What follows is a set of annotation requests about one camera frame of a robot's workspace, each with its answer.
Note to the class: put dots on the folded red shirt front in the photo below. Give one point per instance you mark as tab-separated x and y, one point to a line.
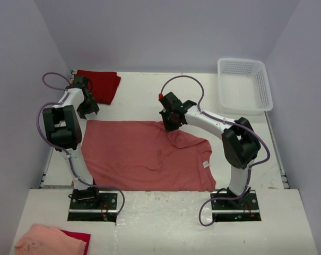
80	236

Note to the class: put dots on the salmon pink t shirt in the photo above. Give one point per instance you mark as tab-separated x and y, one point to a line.
143	156

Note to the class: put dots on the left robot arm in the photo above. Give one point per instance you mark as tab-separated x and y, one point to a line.
63	133

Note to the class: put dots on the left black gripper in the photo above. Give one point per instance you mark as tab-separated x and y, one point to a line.
93	107

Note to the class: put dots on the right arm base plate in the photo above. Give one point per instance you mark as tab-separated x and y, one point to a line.
247	210

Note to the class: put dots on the white plastic basket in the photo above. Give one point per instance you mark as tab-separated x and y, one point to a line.
243	86

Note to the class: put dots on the folded light pink shirt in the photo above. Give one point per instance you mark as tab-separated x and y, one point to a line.
40	239

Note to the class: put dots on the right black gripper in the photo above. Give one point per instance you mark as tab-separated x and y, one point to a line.
168	127

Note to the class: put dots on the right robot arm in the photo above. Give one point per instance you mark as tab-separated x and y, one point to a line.
239	144

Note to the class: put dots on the folded dark red shirt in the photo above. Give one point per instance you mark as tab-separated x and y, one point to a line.
103	85

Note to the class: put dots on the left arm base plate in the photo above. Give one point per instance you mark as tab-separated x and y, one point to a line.
99	207

